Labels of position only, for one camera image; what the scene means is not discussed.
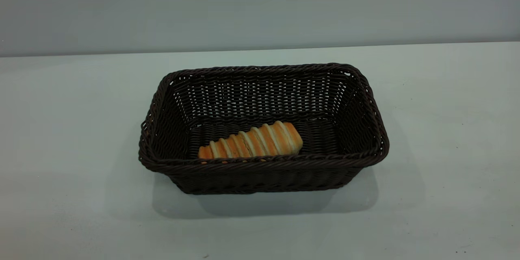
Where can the black woven wicker basket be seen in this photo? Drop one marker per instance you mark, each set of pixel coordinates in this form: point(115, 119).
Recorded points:
point(264, 101)

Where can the striped golden bread roll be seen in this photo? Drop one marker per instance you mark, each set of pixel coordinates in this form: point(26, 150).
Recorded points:
point(254, 142)

